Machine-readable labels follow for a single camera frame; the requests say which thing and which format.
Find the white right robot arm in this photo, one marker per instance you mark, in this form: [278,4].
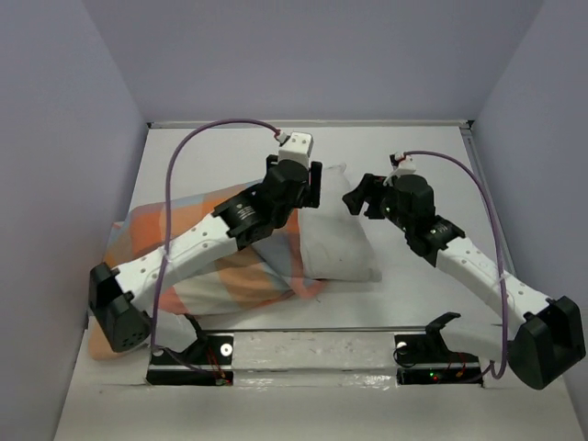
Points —
[544,336]

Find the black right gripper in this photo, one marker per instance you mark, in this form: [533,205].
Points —
[356,197]

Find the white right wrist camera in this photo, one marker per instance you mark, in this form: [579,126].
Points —
[402,164]

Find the white pillow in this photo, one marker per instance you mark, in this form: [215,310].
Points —
[333,244]

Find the colourful checked pillowcase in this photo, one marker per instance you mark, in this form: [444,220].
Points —
[267,272]

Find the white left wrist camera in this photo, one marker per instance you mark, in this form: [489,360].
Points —
[296,147]

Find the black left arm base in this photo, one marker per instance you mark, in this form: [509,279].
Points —
[205,363]

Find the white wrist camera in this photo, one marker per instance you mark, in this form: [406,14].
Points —
[296,147]
[402,164]

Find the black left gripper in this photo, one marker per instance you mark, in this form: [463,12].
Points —
[310,195]

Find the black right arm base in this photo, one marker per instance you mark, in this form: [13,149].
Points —
[424,359]

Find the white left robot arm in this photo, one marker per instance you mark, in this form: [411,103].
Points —
[125,299]

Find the aluminium table edge rail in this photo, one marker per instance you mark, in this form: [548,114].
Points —
[338,123]

